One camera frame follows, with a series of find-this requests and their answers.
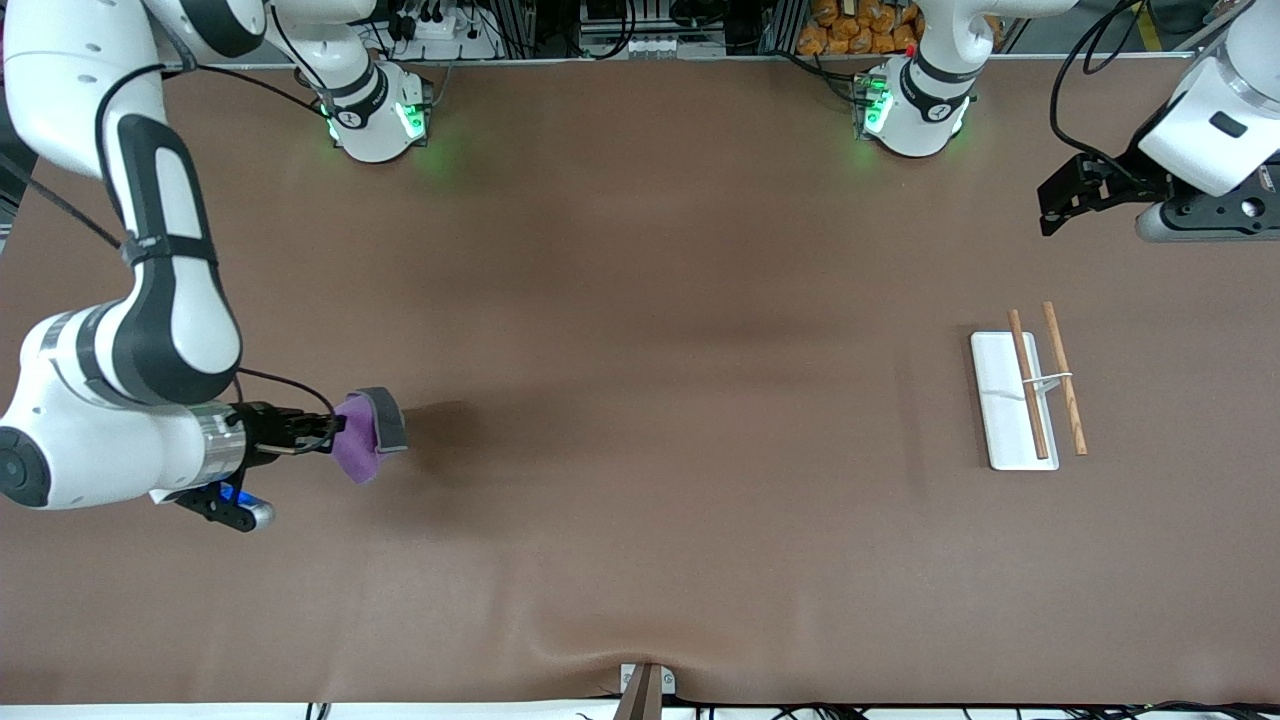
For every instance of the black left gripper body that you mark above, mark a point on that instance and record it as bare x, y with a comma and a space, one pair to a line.
1115, 182

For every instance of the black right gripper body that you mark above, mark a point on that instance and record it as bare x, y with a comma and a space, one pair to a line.
262, 428

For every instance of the purple and grey towel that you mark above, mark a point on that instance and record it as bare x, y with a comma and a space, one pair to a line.
365, 445

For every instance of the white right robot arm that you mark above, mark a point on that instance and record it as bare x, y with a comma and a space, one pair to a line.
170, 320

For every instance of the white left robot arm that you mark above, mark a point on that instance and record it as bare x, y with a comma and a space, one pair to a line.
1215, 120

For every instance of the white rectangular tray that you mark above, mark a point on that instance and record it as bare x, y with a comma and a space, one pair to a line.
1010, 400

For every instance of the pile of orange bags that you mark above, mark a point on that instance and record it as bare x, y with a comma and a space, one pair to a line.
860, 30

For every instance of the brown table mat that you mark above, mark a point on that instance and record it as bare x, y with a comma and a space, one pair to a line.
640, 450

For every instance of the metal table edge clamp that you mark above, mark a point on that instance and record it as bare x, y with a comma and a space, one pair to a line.
628, 680

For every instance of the aluminium frame profile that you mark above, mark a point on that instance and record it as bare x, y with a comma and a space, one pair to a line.
1215, 35

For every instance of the brown camera post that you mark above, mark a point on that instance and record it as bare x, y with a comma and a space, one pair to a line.
642, 695

